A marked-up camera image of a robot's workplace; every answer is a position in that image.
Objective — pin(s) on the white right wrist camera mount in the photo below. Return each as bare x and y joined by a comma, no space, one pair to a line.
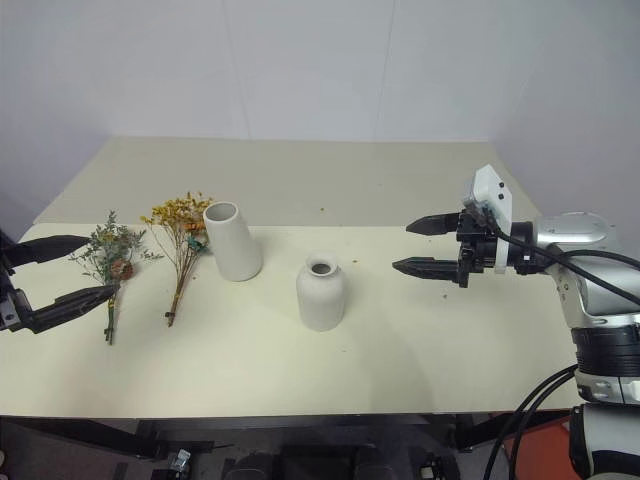
495,195

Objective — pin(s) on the short white narrow-neck vase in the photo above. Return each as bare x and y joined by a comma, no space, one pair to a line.
320,295

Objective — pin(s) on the green dried flower bunch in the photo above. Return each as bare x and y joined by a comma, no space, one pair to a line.
111,250

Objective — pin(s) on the orange object under table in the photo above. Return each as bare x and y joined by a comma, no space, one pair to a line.
542,450

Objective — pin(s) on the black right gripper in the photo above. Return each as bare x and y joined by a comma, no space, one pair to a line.
475,245

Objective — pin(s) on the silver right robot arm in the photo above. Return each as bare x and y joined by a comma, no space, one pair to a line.
590,235

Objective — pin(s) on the black table frame bar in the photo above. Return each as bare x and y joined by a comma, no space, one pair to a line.
100,435

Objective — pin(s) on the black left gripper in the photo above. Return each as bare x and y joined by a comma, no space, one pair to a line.
12,310

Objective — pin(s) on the yellow dried flower bunch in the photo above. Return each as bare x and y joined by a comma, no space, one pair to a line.
181,260

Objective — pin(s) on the dark rounded shape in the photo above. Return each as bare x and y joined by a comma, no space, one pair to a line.
255,467

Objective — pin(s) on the small metal clamp under table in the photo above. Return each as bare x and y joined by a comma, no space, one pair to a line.
180,457

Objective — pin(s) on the tall white cylinder vase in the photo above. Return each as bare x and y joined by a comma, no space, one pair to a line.
235,245

